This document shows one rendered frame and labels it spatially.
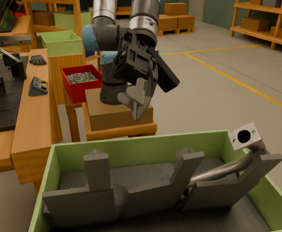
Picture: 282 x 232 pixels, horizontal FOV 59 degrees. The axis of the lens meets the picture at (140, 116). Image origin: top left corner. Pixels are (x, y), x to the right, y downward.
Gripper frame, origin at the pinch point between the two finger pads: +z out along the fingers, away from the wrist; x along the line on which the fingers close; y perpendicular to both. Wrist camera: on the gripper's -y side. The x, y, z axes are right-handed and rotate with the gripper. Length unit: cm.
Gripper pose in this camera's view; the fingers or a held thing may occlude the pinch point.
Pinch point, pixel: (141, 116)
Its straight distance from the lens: 54.2
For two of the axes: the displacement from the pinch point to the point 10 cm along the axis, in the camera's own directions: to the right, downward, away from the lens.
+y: -8.1, -3.1, -4.9
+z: -1.0, 9.0, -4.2
